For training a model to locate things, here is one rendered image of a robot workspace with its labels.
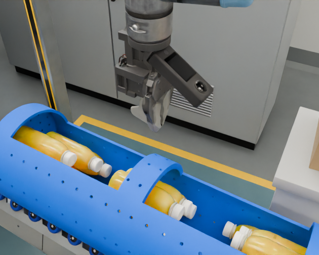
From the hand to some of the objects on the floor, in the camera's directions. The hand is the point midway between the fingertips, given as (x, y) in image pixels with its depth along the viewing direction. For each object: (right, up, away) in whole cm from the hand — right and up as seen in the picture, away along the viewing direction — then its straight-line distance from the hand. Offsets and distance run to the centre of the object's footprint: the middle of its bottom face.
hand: (159, 127), depth 75 cm
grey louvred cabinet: (-21, +29, +238) cm, 240 cm away
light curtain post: (-40, -61, +140) cm, 158 cm away
